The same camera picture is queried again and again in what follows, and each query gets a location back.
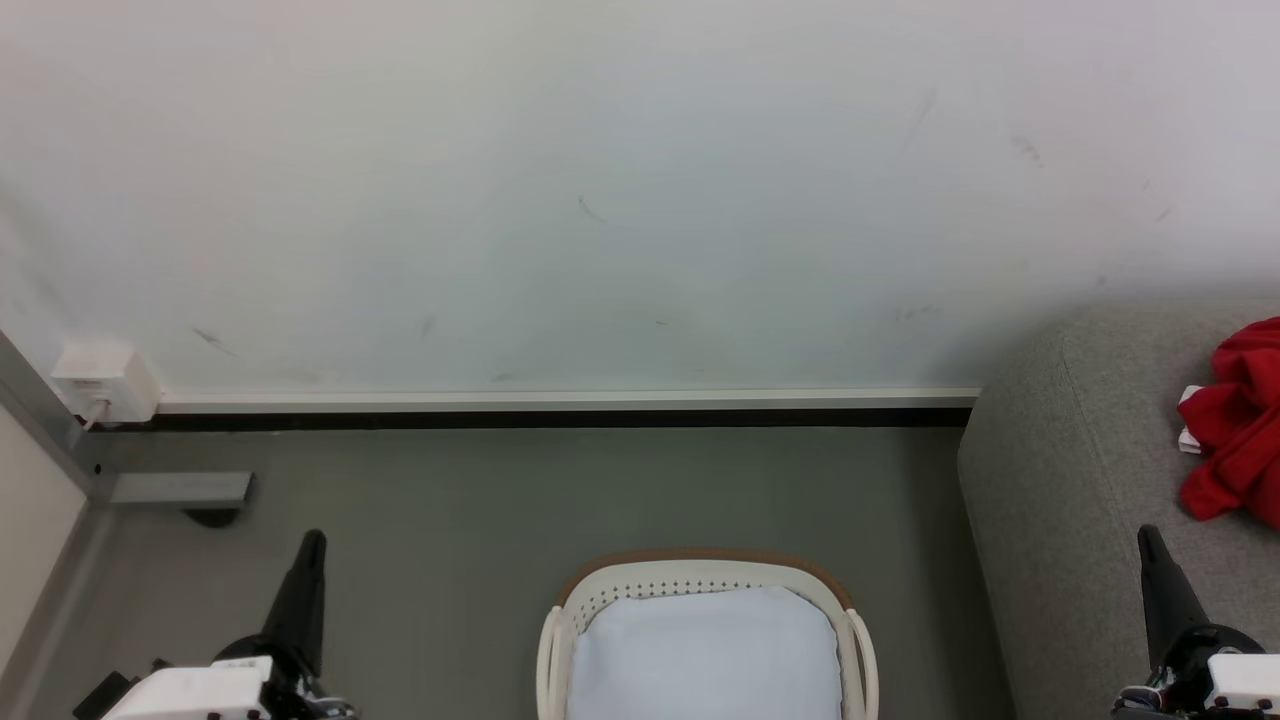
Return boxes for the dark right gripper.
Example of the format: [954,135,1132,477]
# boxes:
[1115,526,1266,720]

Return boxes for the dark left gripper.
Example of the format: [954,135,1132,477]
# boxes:
[213,531,356,720]

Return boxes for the white cloth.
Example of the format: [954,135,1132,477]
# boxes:
[1177,385,1206,454]

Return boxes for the red mesh sports shorts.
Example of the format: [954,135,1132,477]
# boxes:
[1178,317,1280,528]

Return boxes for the white laundry basket brown rim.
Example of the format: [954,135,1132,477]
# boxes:
[536,548,881,720]

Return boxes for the grey fabric sofa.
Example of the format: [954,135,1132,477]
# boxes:
[957,300,1280,720]

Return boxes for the beige door panel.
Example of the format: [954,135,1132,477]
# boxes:
[0,400,89,681]

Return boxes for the white baseboard strip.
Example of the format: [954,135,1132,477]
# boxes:
[155,388,981,415]

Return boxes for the light blue cloth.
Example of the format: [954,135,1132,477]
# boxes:
[566,585,844,720]

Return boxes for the white wall socket box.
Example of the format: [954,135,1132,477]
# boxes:
[50,340,163,426]

